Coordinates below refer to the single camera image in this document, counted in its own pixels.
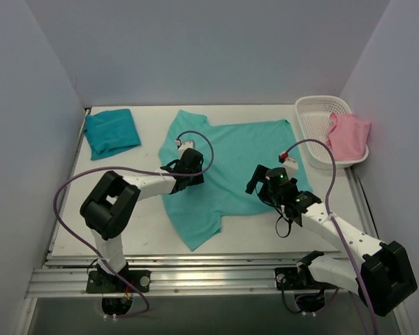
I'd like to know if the white perforated plastic basket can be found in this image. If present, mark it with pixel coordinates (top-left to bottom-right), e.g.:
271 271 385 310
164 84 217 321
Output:
295 96 369 168

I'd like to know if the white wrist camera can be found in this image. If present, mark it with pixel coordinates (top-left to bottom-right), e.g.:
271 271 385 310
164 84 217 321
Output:
279 151 299 175
175 139 196 151

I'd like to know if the pink t shirt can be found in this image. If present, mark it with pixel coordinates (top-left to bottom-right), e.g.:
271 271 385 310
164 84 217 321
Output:
327 113 372 161

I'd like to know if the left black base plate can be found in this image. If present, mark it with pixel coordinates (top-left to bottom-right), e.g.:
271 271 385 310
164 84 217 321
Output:
85 269 151 294

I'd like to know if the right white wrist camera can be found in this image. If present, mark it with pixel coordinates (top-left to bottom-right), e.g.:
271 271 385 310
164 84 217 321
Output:
279 151 299 175

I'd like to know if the mint green t shirt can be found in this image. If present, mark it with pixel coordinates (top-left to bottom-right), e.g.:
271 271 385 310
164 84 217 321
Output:
159 110 296 251

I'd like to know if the folded teal t shirt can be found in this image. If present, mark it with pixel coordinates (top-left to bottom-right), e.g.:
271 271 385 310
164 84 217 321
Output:
83 108 141 161

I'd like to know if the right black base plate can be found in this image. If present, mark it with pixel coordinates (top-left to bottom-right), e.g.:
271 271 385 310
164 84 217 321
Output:
274 266 336 291

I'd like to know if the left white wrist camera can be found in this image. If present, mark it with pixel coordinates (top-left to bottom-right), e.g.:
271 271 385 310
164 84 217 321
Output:
175 139 196 151

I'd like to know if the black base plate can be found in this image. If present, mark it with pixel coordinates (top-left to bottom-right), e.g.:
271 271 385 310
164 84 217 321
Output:
85 269 151 294
274 266 336 291

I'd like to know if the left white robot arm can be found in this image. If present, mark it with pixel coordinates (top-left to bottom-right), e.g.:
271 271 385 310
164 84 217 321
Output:
80 148 204 292

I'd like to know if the aluminium rail frame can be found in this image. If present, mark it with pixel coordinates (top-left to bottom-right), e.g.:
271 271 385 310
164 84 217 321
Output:
16 167 402 334

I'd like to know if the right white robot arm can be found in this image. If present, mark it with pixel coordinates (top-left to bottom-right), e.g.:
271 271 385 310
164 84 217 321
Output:
246 165 418 316

